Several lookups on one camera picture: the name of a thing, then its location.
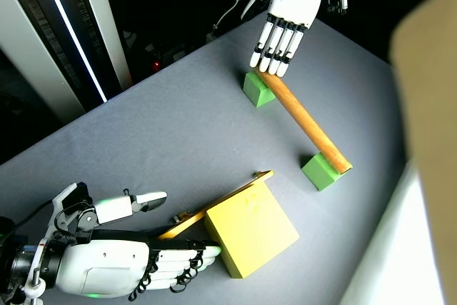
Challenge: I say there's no wooden rod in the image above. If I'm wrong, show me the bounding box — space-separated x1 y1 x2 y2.
257 71 353 174

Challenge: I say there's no yellow hacksaw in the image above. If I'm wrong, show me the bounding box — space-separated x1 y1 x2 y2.
156 170 275 240

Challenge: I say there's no green foam block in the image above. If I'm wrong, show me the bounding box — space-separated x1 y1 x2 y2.
243 71 276 108
301 153 353 191

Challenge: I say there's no tan cardboard panel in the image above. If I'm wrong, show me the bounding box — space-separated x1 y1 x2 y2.
388 0 457 305

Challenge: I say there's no grey table cloth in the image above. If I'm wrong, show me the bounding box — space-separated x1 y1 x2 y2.
0 10 415 305

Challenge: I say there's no yellow cube block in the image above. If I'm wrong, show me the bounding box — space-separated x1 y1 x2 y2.
204 180 301 279

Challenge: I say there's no white backdrop sheet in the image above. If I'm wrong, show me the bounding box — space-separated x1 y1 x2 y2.
338 161 447 305

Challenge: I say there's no white cable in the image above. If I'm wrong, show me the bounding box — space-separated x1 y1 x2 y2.
213 0 241 31

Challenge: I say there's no white metal frame post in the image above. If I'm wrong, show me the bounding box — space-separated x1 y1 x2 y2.
0 0 133 124

